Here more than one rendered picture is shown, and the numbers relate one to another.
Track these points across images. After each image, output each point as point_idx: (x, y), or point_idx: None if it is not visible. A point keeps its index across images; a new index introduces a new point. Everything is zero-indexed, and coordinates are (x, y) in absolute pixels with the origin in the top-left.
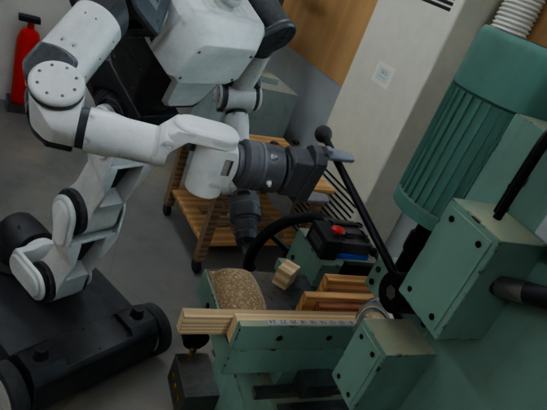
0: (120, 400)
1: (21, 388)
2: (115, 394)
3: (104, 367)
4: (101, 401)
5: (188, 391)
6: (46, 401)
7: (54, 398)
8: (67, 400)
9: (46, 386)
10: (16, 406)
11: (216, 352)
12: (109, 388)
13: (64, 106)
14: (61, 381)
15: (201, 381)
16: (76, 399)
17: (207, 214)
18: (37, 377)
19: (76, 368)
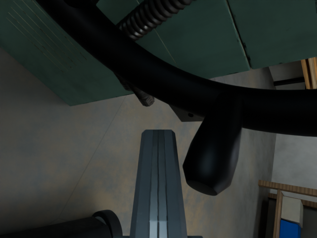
0: (10, 203)
1: (115, 229)
2: (8, 212)
3: (28, 237)
4: (26, 210)
5: (223, 82)
6: (85, 220)
7: (78, 221)
8: (49, 224)
9: (98, 227)
10: (117, 218)
11: None
12: (6, 222)
13: None
14: (83, 228)
15: (215, 79)
16: (43, 222)
17: None
18: (106, 234)
19: (73, 236)
